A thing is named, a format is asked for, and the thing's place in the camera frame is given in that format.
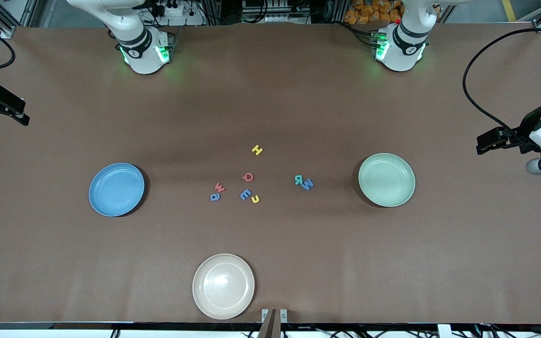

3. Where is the beige round plate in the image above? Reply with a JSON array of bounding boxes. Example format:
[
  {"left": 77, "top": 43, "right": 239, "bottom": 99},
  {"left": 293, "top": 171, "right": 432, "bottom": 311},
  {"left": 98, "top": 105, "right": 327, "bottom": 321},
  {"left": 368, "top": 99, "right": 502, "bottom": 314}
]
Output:
[{"left": 192, "top": 253, "right": 255, "bottom": 321}]

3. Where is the grey metal bracket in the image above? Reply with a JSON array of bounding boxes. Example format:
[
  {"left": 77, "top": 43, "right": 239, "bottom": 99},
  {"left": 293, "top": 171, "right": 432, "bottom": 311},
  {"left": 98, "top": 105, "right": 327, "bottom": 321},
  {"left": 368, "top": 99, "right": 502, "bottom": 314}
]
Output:
[{"left": 261, "top": 308, "right": 288, "bottom": 324}]

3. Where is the dark brown post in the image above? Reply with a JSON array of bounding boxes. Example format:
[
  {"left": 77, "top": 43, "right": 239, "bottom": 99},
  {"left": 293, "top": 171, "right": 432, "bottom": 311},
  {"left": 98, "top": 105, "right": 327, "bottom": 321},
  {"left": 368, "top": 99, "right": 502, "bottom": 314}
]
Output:
[{"left": 257, "top": 309, "right": 280, "bottom": 338}]

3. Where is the brown table cover sheet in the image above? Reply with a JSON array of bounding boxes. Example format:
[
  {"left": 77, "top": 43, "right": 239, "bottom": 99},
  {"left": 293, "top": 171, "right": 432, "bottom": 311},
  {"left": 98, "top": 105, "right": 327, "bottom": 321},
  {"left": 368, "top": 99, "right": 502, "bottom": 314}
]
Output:
[{"left": 0, "top": 21, "right": 541, "bottom": 324}]

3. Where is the green round plate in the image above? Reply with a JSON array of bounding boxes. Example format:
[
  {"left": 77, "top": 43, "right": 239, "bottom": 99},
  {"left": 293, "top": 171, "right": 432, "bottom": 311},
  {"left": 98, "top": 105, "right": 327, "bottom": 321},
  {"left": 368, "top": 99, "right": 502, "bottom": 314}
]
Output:
[{"left": 358, "top": 153, "right": 416, "bottom": 207}]

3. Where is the blue round plate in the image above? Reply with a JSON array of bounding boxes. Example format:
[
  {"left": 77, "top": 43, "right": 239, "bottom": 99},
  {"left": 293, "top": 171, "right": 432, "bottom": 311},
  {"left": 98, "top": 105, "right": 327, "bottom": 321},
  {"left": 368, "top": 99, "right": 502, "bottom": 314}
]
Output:
[{"left": 88, "top": 162, "right": 146, "bottom": 217}]

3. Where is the orange objects pile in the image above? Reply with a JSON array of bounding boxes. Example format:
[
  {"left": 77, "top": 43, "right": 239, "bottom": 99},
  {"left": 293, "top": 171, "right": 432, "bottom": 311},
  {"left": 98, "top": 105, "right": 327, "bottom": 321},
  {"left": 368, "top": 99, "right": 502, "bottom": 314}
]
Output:
[{"left": 344, "top": 0, "right": 402, "bottom": 25}]

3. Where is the white power strip with plugs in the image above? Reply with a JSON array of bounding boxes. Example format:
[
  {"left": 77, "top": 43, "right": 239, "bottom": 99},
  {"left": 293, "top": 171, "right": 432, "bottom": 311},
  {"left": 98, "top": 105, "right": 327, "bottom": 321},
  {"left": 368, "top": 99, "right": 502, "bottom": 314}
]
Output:
[{"left": 152, "top": 0, "right": 205, "bottom": 27}]

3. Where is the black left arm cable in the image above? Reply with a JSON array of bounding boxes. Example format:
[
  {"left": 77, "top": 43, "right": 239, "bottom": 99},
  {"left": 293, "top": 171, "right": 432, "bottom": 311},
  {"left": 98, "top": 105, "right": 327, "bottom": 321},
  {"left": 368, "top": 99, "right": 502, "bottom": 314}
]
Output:
[{"left": 462, "top": 27, "right": 541, "bottom": 142}]

